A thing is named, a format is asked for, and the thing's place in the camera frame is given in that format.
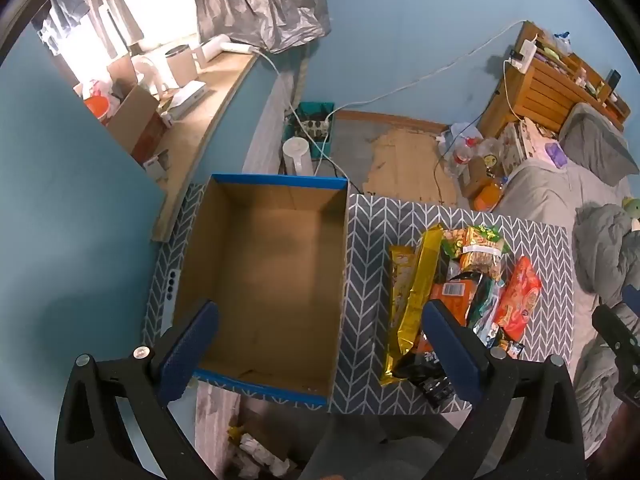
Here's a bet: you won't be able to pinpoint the red snack packet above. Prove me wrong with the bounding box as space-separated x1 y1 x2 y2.
492 256 543 343

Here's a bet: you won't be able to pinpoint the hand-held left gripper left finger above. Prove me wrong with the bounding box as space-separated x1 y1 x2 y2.
54 300 221 480

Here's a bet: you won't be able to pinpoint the white charger plug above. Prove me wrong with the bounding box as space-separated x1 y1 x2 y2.
510 40 538 71

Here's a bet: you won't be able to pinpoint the long white cable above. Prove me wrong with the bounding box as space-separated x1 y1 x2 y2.
327 20 526 116

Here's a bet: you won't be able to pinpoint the small white box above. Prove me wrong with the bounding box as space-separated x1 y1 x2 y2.
144 152 171 183

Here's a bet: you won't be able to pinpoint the banded orange green snack bundle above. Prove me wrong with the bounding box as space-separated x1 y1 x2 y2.
459 225 511 282

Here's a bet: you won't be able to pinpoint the grey pillow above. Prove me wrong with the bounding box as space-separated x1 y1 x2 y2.
557 102 640 186

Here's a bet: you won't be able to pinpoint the floral printed bag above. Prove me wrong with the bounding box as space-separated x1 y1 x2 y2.
500 119 568 171

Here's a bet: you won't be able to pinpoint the blue-edged cardboard box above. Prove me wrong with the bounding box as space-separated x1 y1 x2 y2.
167 174 349 408

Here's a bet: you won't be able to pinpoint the gold long snack packet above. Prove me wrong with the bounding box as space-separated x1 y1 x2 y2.
379 225 445 387

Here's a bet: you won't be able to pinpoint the white plastic jug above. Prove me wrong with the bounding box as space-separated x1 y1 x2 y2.
131 55 168 98

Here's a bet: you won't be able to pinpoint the grey padded jacket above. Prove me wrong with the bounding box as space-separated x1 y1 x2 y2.
572 202 640 306

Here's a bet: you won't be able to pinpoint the black snack packet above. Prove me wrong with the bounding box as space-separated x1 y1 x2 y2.
392 345 456 407

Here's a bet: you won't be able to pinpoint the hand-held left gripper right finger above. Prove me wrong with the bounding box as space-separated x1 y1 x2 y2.
421 299 587 480

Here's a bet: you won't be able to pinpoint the brown cylindrical container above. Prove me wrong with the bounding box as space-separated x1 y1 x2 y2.
165 45 198 88

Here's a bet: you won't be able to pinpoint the crumpled white tissues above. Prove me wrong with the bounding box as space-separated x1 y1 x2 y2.
235 432 296 480

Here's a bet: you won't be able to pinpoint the flattened cardboard sheet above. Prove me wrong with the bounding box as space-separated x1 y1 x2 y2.
365 127 473 206

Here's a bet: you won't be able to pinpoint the wooden headboard shelf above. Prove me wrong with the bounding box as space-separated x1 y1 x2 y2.
477 21 632 136

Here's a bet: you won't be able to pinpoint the grey bed sheet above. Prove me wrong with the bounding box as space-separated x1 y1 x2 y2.
492 157 640 456

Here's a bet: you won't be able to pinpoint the wooden window sill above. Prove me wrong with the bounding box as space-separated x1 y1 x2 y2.
152 50 261 243

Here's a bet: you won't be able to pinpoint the clear bottle red label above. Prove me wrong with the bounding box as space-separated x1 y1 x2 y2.
445 137 483 176

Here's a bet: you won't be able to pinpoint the grey curtain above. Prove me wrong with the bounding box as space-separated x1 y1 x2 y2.
187 0 332 54

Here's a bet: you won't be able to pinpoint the open brown cardboard box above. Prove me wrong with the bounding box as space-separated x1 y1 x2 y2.
107 55 168 161

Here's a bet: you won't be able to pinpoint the white flat box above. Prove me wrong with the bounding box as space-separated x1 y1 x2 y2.
167 80 207 120

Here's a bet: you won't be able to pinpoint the teal snack packet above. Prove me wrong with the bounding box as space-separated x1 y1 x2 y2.
472 280 507 350

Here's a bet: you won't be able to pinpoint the grey chevron tablecloth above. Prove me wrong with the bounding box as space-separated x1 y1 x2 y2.
141 182 575 416

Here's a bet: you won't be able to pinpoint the orange drink bottle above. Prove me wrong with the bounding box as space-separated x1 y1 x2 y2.
472 177 508 212

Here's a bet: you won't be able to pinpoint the white paper roll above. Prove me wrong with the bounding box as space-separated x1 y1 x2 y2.
192 35 256 61

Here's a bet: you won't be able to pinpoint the dark green snack packet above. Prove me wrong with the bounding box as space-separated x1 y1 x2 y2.
447 269 496 328

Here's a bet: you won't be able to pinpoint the orange lidded container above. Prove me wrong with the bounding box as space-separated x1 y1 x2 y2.
82 80 121 123

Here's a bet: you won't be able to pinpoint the yellow orange long snack packet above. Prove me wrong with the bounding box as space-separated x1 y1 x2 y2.
387 245 418 361

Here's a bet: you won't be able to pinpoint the small brown cardboard box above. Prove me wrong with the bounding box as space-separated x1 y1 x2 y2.
460 155 501 198

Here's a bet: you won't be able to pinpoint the white plastic pitcher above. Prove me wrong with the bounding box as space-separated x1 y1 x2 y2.
282 137 315 177

